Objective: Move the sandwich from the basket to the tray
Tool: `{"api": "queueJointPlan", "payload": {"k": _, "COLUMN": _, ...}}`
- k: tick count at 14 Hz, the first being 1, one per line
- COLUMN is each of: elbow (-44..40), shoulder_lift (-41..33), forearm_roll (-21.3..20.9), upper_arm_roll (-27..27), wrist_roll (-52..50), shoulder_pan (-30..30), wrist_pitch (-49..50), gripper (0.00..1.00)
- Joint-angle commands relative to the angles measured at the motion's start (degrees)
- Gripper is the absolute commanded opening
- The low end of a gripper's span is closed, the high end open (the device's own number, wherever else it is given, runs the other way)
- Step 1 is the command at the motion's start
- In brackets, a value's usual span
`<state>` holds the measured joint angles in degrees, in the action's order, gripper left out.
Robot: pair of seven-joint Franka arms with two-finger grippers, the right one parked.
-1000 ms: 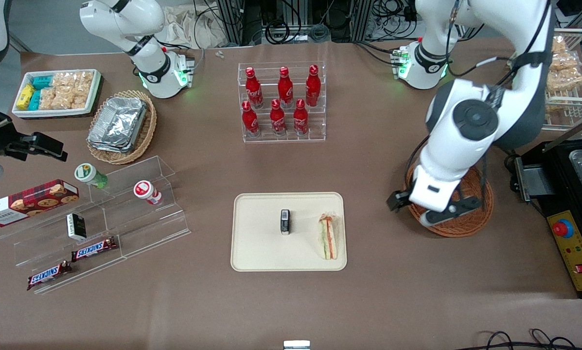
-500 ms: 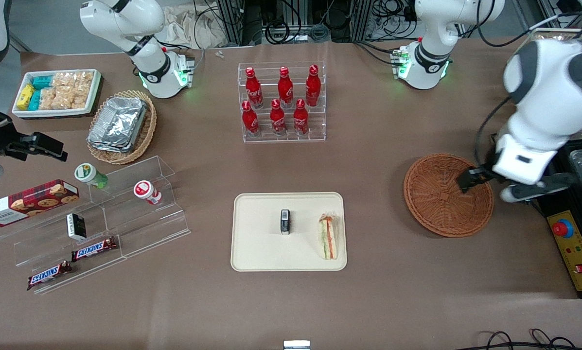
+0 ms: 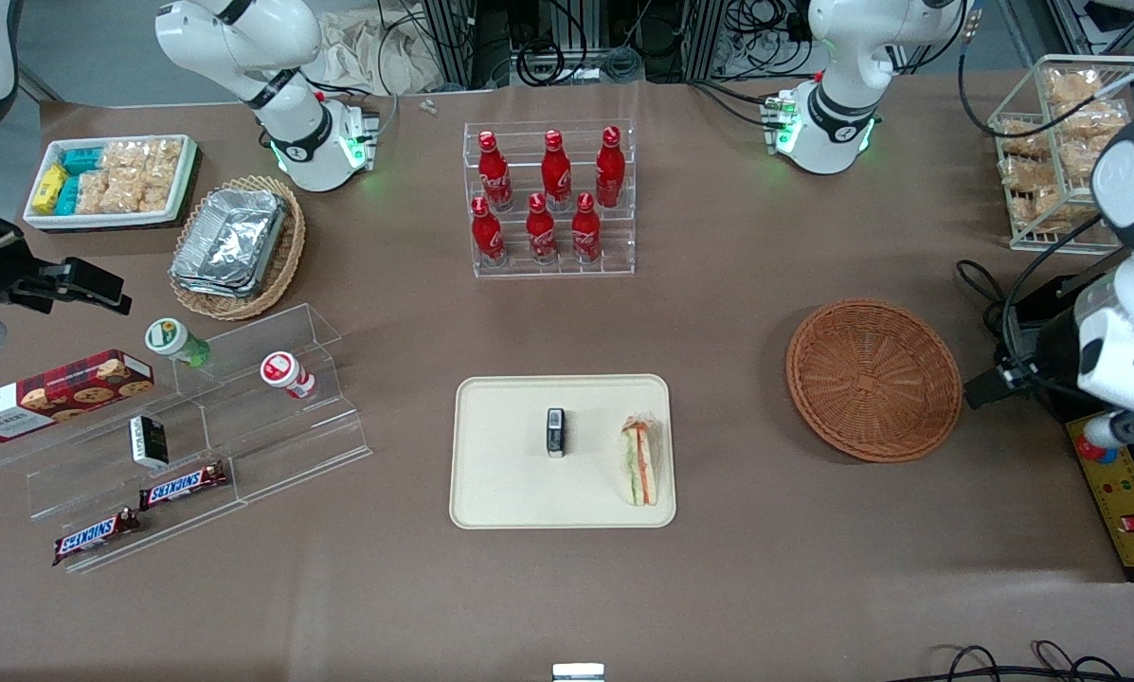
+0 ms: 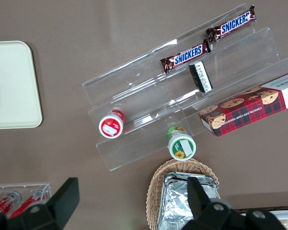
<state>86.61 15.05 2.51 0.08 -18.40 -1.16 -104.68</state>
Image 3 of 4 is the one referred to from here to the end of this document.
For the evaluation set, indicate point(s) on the red cola bottle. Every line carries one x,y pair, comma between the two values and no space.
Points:
585,233
541,235
610,172
487,237
494,175
555,175

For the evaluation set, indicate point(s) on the triangle sandwich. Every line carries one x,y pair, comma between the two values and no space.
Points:
640,464

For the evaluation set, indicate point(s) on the small black white carton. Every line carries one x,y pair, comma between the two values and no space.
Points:
149,442

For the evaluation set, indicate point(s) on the yellow snack packet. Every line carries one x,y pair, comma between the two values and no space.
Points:
49,189

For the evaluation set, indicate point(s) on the clear acrylic bottle rack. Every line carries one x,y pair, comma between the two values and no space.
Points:
614,260

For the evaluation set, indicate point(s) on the yellow black control box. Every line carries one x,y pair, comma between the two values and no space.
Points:
1121,516

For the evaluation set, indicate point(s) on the small black upright box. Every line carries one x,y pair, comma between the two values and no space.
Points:
555,436

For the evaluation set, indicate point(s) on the beige crumpled cloth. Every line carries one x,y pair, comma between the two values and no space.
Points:
363,52

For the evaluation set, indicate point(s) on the clear bag of rice crackers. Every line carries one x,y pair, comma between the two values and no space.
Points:
107,193
123,157
161,175

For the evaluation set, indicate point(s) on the teal snack packet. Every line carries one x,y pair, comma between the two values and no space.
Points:
67,197
82,161

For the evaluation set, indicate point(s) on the light oval wicker basket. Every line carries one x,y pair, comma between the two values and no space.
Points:
287,260

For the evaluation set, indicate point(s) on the red tartan cookie box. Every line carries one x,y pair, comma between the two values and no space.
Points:
55,396

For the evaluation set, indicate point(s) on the beige rectangular tray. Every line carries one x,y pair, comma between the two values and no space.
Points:
510,474

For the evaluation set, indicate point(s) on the snickers chocolate bar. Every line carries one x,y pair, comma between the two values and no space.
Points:
184,486
96,536

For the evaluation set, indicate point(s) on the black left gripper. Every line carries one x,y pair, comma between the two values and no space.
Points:
1050,351

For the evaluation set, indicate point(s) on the brown wicker basket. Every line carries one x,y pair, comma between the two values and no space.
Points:
870,379

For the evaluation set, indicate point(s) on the clear acrylic stepped shelf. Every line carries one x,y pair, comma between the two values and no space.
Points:
273,445

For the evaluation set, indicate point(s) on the bagged fried snack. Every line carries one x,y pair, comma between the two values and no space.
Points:
1026,175
1040,213
1023,140
1088,121
1070,85

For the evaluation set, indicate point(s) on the red emergency stop button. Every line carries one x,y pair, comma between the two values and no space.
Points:
1093,451

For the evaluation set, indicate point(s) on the white rectangular snack tray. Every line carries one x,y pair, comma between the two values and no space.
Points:
186,180

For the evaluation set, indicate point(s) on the aluminium foil container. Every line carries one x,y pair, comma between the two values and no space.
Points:
230,242

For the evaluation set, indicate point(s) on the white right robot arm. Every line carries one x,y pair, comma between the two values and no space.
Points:
296,133

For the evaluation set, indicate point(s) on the red lid drink bottle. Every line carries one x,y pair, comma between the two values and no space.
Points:
284,372

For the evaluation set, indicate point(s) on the green lid drink bottle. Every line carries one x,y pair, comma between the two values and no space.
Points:
173,339

